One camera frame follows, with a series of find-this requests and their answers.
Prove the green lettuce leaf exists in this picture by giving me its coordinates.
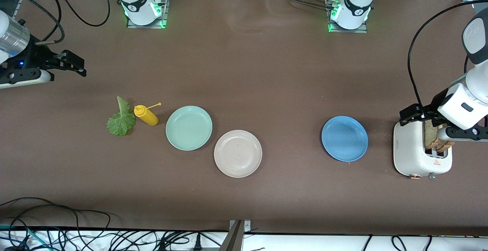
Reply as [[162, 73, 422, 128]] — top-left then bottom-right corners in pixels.
[[106, 96, 136, 136]]

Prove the beige plate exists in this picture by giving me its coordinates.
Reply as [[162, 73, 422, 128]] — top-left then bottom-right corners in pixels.
[[213, 129, 263, 178]]

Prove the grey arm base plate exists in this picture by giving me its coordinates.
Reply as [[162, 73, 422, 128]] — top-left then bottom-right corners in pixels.
[[126, 0, 169, 29], [326, 0, 368, 34]]

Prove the brown bread slice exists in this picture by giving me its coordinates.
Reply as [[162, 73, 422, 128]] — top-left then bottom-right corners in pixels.
[[437, 139, 455, 153], [424, 120, 440, 149]]

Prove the grey metal post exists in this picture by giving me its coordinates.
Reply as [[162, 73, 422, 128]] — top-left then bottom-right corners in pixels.
[[219, 221, 244, 251]]

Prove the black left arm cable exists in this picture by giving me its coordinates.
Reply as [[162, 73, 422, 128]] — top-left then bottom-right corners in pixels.
[[408, 0, 488, 109]]

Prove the mint green plate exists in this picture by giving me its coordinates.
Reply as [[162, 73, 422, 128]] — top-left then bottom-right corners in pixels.
[[165, 106, 213, 151]]

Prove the white two-slot toaster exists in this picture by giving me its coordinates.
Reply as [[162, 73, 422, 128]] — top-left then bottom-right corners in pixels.
[[393, 114, 453, 179]]

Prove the brown table cover mat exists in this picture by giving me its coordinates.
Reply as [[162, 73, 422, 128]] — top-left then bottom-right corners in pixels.
[[0, 0, 488, 237]]

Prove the silver corner bracket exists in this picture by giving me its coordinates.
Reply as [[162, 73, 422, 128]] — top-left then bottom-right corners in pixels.
[[229, 219, 251, 233]]

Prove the yellow mustard squeeze bottle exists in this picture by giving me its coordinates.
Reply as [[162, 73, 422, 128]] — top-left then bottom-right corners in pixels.
[[133, 102, 162, 126]]

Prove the teal floor cable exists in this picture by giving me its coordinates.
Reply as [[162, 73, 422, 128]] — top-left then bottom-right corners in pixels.
[[0, 224, 50, 251]]

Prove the blue plate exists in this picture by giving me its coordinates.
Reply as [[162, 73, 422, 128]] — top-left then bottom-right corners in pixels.
[[321, 115, 369, 163]]

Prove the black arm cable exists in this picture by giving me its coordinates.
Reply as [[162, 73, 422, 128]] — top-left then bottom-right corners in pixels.
[[23, 0, 111, 48], [408, 0, 488, 109]]

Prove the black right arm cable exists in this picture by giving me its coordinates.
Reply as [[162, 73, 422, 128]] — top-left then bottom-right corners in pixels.
[[23, 0, 111, 48]]

